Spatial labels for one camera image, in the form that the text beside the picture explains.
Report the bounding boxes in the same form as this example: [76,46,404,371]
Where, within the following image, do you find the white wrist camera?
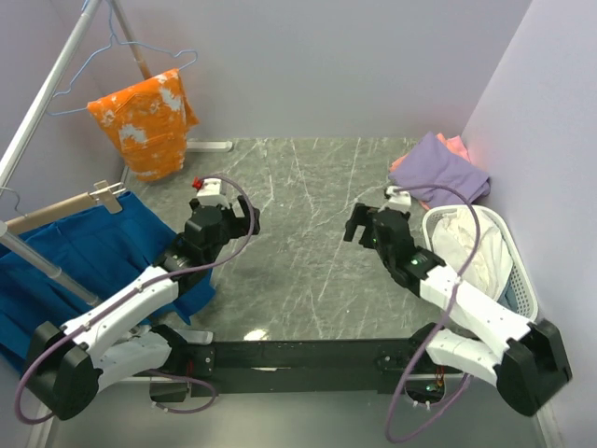
[192,176,226,197]
[382,186,411,213]

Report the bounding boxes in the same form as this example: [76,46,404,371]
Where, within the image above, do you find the white laundry basket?
[423,204,538,320]

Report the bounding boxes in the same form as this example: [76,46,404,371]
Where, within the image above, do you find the folded purple t-shirt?
[388,133,490,208]

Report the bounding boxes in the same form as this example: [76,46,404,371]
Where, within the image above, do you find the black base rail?
[130,329,467,405]

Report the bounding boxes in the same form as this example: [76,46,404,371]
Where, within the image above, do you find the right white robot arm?
[343,203,573,416]

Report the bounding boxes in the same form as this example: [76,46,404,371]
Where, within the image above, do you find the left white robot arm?
[14,193,260,425]

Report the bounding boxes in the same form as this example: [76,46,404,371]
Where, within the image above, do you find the wooden clip hanger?
[7,180,127,235]

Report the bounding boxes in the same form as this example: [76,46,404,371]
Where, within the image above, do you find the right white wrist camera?
[382,186,411,213]

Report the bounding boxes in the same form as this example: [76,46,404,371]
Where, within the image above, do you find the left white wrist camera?
[192,176,226,197]

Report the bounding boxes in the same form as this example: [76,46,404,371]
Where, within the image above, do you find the purple cable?
[382,182,482,444]
[13,175,262,426]

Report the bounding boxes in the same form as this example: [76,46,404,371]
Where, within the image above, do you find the blue wire hanger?
[46,0,200,118]

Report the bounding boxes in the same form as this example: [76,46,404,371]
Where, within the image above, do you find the folded pink t-shirt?
[389,133,471,172]

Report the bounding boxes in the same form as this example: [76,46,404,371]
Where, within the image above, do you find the blue hanging garment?
[0,189,216,374]

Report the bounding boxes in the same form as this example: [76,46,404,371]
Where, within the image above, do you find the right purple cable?
[382,182,482,444]

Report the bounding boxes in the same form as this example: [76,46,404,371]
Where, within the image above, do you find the orange white tie-dye garment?
[87,68,200,182]

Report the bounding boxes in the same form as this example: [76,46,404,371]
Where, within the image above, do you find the white Coca-Cola t-shirt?
[431,204,517,300]

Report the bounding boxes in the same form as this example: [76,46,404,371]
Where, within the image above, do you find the metal clothes rack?
[0,0,234,309]

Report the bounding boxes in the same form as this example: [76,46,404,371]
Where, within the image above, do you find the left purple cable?
[13,175,262,426]

